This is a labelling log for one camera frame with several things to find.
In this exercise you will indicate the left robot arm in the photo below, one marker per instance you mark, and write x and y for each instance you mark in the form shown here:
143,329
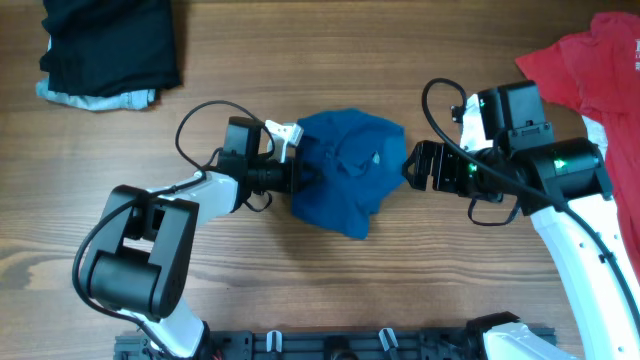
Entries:
133,264

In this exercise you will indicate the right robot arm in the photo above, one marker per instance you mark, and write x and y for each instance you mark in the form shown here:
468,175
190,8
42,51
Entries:
507,148

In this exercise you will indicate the light grey folded garment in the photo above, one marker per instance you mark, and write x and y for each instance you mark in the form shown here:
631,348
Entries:
134,100

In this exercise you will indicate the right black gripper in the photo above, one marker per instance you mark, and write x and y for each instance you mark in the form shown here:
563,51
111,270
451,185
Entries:
443,179

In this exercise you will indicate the black folded garment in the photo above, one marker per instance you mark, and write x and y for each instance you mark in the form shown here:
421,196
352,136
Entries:
102,48

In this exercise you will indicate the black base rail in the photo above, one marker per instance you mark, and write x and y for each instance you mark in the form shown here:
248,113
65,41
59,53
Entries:
430,343

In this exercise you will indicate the red t-shirt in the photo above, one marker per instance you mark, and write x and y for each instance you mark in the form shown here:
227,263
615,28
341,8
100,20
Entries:
596,74

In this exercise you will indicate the white garment under red shirt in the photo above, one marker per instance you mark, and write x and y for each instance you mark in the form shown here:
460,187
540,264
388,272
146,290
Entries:
596,134

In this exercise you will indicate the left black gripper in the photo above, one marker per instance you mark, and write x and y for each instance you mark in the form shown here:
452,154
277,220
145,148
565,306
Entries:
292,179

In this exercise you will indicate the blue polo shirt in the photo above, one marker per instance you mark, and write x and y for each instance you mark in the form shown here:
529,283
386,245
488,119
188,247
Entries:
356,160

